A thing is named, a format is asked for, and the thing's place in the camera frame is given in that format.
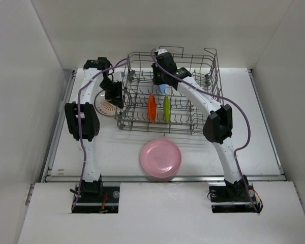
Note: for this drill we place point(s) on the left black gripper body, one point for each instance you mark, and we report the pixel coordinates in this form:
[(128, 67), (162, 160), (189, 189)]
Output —
[(112, 89)]

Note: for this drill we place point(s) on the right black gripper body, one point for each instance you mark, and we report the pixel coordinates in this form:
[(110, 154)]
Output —
[(159, 74)]

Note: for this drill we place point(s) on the white plate brown floral pattern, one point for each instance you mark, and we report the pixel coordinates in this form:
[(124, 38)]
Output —
[(103, 107)]

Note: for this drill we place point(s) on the small orange plate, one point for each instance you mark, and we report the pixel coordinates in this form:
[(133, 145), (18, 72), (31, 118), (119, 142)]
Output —
[(151, 108)]

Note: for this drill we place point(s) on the small green plate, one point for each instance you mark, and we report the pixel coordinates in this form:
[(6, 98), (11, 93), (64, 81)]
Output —
[(166, 108)]

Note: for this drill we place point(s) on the pink plate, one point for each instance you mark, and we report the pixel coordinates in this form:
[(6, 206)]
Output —
[(160, 158)]

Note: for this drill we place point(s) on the blue plate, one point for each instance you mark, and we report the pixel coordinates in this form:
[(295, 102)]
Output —
[(162, 88)]

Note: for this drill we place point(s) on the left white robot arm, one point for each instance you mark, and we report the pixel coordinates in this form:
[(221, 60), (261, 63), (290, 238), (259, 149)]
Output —
[(82, 119)]

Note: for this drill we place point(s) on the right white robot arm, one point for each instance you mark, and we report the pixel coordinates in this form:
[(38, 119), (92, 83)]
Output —
[(218, 126)]

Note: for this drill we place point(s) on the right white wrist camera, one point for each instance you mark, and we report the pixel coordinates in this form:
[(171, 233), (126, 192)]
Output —
[(160, 51)]

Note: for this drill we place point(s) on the grey wire dish rack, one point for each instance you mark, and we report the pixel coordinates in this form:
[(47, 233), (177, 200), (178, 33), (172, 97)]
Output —
[(185, 118)]

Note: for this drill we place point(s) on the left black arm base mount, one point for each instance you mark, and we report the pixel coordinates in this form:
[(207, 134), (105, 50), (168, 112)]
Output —
[(105, 202)]

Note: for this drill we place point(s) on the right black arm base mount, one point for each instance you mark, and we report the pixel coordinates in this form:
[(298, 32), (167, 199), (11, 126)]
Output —
[(244, 202)]

